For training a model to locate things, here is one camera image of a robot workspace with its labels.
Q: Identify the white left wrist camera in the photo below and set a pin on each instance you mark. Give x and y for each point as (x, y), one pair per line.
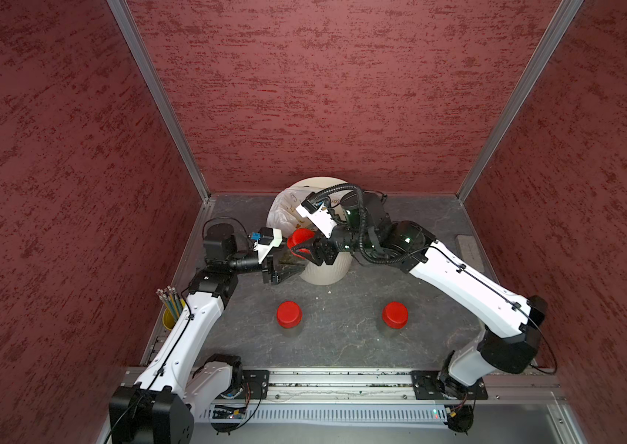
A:
(265, 240)

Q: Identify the white printed bin liner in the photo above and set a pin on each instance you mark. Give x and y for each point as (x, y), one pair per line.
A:
(283, 213)

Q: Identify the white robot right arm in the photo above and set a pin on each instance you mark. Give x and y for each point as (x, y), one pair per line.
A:
(511, 336)

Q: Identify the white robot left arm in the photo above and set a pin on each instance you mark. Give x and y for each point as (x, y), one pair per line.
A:
(161, 406)

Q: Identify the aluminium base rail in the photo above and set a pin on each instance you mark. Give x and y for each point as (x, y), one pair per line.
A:
(390, 385)

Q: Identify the cream plastic trash bin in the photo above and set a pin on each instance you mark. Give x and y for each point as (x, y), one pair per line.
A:
(325, 275)

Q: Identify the red lid jar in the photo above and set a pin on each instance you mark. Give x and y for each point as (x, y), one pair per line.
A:
(394, 318)
(290, 319)
(301, 244)

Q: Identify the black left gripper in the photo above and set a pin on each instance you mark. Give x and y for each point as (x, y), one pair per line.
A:
(277, 275)

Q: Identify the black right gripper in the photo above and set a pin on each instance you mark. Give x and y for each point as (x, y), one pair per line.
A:
(320, 243)

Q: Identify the grey rectangular pad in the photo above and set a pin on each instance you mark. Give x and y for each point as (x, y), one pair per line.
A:
(470, 252)

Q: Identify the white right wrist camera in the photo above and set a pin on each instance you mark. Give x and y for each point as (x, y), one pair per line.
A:
(319, 216)

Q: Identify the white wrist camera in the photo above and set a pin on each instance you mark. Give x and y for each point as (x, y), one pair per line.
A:
(265, 240)
(319, 216)

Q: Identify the yellow pencil cup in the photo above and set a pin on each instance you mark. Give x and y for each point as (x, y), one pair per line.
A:
(173, 306)

